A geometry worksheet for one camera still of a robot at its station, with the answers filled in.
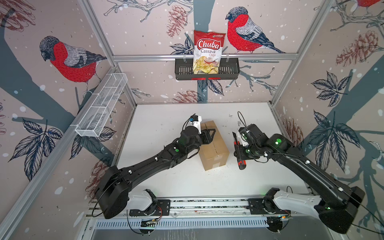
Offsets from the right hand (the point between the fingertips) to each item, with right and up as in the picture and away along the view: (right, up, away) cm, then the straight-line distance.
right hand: (234, 156), depth 72 cm
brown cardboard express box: (-8, +1, +4) cm, 9 cm away
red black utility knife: (+3, -2, -4) cm, 5 cm away
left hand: (-10, +13, +1) cm, 16 cm away
